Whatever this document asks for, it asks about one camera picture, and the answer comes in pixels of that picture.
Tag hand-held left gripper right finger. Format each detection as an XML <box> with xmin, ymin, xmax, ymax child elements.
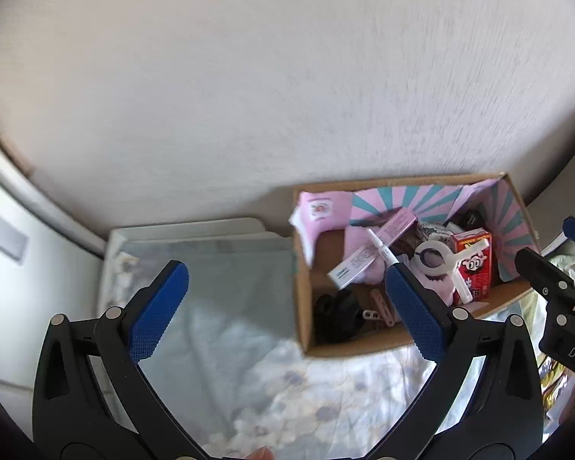
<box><xmin>386</xmin><ymin>263</ymin><xmax>544</xmax><ymax>460</ymax></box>

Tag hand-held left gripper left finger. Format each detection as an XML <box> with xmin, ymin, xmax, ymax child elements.
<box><xmin>33</xmin><ymin>260</ymin><xmax>207</xmax><ymax>460</ymax></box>

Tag pink hair clips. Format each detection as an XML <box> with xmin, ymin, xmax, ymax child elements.
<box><xmin>361</xmin><ymin>289</ymin><xmax>403</xmax><ymax>327</ymax></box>

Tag white plastic hair tool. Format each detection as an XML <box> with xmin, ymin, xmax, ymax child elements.
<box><xmin>409</xmin><ymin>241</ymin><xmax>490</xmax><ymax>304</ymax></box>

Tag red milk carton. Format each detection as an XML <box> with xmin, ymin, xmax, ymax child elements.
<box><xmin>448</xmin><ymin>229</ymin><xmax>493</xmax><ymax>300</ymax></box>

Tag white pen tube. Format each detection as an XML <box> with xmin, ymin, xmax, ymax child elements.
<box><xmin>366</xmin><ymin>227</ymin><xmax>406</xmax><ymax>269</ymax></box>

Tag black scrunchie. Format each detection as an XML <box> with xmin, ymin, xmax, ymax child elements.
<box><xmin>314</xmin><ymin>290</ymin><xmax>365</xmax><ymax>346</ymax></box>

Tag long pink carton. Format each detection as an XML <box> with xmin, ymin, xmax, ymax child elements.
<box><xmin>328</xmin><ymin>210</ymin><xmax>417</xmax><ymax>291</ymax></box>

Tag pink teal printed cardboard box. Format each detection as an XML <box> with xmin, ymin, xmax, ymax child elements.
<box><xmin>290</xmin><ymin>172</ymin><xmax>542</xmax><ymax>358</ymax></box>

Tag white desktop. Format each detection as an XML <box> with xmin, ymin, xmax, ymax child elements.
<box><xmin>106</xmin><ymin>218</ymin><xmax>293</xmax><ymax>250</ymax></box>

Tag pale yellow green bedding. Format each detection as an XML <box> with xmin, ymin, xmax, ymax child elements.
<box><xmin>508</xmin><ymin>249</ymin><xmax>575</xmax><ymax>365</ymax></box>

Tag yellow snack packet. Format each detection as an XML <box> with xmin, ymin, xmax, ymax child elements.
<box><xmin>539</xmin><ymin>357</ymin><xmax>573</xmax><ymax>410</ymax></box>

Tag pale blue floral cloth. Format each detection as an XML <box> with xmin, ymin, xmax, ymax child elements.
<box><xmin>96</xmin><ymin>237</ymin><xmax>461</xmax><ymax>460</ymax></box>

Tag white door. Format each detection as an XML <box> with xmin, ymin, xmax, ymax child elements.
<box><xmin>0</xmin><ymin>163</ymin><xmax>120</xmax><ymax>442</ymax></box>

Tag white door frame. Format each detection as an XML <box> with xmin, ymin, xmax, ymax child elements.
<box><xmin>0</xmin><ymin>120</ymin><xmax>106</xmax><ymax>257</ymax></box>

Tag grey recessed door handle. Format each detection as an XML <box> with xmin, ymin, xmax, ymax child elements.
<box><xmin>0</xmin><ymin>201</ymin><xmax>30</xmax><ymax>264</ymax></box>

